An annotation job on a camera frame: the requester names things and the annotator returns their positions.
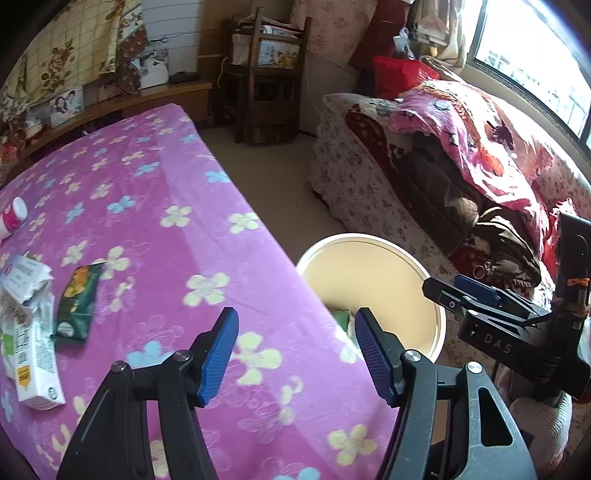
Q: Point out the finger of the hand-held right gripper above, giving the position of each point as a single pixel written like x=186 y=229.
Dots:
x=443 y=295
x=475 y=286

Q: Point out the floral covered sofa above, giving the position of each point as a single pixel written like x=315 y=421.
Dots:
x=369 y=198

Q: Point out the box with cartoon print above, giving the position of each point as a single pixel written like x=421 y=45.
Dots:
x=277 y=53

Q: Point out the brown patterned blanket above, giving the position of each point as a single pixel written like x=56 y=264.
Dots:
x=415 y=175

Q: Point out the white drink carton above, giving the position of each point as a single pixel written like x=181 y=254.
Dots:
x=34 y=364

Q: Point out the green snack packet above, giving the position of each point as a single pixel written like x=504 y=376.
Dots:
x=76 y=304

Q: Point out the framed photo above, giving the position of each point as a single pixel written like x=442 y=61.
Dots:
x=67 y=106

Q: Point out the red plastic bag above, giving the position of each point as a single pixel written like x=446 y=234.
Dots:
x=397 y=74

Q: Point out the window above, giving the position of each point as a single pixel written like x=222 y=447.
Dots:
x=531 y=46

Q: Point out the pink floral tablecloth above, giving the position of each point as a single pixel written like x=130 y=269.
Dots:
x=184 y=230

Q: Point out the small white bottle pink label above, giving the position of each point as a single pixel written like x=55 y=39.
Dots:
x=11 y=219

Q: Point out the dark wooden chair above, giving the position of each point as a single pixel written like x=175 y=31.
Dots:
x=272 y=106

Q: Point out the pink cartoon blanket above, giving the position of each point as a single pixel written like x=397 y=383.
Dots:
x=461 y=138

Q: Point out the dark red cloth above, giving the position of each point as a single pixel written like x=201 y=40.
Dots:
x=378 y=27

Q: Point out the dark brown jacket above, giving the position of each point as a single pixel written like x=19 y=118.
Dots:
x=503 y=244

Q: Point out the cream round bin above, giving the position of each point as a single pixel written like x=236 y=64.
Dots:
x=369 y=272

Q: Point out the light green wrapper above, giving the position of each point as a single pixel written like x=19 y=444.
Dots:
x=342 y=319

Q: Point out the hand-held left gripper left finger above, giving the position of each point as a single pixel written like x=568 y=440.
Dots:
x=219 y=355

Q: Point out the small black case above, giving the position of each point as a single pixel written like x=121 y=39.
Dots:
x=183 y=77

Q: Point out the beige brown floral cloth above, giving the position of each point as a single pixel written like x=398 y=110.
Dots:
x=69 y=46

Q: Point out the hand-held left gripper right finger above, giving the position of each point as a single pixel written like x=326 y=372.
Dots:
x=374 y=355

